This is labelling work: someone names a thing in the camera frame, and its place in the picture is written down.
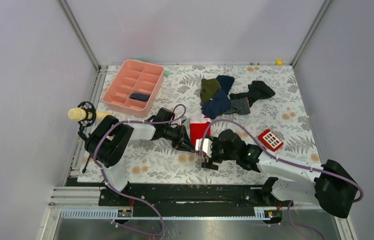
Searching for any pink divided organizer tray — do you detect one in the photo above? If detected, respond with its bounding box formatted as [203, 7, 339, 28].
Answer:
[102, 59, 164, 118]

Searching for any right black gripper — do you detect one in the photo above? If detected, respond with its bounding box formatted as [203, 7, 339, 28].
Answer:
[202, 134, 238, 171]

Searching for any navy blue underwear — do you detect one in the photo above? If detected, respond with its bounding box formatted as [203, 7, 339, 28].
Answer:
[200, 75, 235, 119]

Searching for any striped grey underwear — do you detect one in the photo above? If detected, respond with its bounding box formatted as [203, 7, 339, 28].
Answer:
[223, 97, 251, 115]

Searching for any red white grid block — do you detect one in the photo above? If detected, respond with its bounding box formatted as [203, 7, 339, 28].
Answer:
[258, 129, 284, 152]

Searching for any red underwear white trim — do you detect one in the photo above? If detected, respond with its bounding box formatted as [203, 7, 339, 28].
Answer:
[189, 116, 211, 148]

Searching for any olive green underwear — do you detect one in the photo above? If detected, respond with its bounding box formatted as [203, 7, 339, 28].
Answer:
[200, 78, 221, 103]

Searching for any floral patterned table mat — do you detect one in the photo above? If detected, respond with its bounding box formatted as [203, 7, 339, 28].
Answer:
[77, 64, 329, 186]

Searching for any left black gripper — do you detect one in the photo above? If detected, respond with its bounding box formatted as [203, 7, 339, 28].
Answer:
[162, 124, 196, 153]

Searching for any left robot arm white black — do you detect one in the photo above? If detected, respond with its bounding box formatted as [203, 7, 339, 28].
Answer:
[78, 107, 195, 206]

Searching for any microphone with foam cover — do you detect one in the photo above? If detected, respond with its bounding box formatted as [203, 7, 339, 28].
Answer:
[67, 101, 111, 175]

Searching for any black underwear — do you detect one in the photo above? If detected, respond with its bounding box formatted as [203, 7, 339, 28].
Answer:
[229, 80, 276, 105]

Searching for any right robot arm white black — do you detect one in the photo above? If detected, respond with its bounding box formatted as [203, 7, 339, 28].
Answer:
[195, 129, 359, 219]

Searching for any dark rolled underwear in tray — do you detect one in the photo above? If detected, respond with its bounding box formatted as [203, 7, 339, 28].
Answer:
[129, 92, 150, 102]

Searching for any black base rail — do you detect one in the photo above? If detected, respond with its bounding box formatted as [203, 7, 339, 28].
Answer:
[98, 183, 289, 217]

